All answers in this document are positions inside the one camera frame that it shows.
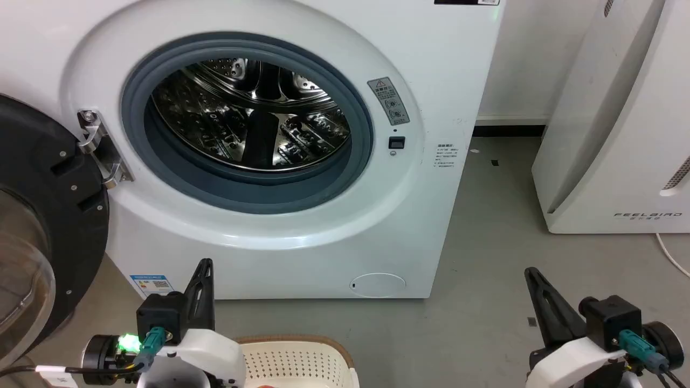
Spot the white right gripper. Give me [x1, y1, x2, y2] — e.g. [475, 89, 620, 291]
[525, 267, 645, 388]

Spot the white front-load washing machine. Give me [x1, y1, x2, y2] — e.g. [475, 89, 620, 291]
[0, 0, 507, 300]

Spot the metal door hinge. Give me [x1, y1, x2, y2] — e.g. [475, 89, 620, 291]
[77, 109, 135, 190]

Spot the black round washer door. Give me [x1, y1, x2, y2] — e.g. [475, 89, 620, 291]
[0, 94, 111, 372]

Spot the oval filter cover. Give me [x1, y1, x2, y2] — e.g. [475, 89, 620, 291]
[349, 272, 407, 299]

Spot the stainless steel washing machine drum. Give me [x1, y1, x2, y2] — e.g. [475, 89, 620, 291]
[150, 58, 353, 172]

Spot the right arm black teal cable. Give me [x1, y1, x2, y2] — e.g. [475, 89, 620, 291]
[618, 329, 690, 388]

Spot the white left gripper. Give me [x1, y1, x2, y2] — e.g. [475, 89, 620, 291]
[137, 258, 247, 388]

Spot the blue energy label sticker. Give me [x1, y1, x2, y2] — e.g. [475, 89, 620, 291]
[129, 275, 175, 299]

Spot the left arm black teal cable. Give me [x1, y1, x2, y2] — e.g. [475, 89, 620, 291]
[0, 325, 169, 378]

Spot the white air purifier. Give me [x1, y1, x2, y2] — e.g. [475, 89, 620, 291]
[531, 0, 690, 235]

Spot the white power cable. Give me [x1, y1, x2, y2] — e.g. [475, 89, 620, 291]
[655, 233, 690, 279]

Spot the small printed text label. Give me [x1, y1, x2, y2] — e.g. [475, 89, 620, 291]
[434, 143, 459, 169]

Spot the white laundry basket brown rim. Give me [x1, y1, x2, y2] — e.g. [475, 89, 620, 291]
[234, 334, 361, 388]

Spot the arm black teal cable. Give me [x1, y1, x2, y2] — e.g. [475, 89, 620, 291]
[0, 325, 169, 378]
[618, 329, 690, 388]

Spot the grey warning sticker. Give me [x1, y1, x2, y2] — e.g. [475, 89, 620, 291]
[368, 77, 411, 127]

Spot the grey rubber door gasket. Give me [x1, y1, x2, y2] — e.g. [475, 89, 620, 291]
[121, 32, 375, 216]

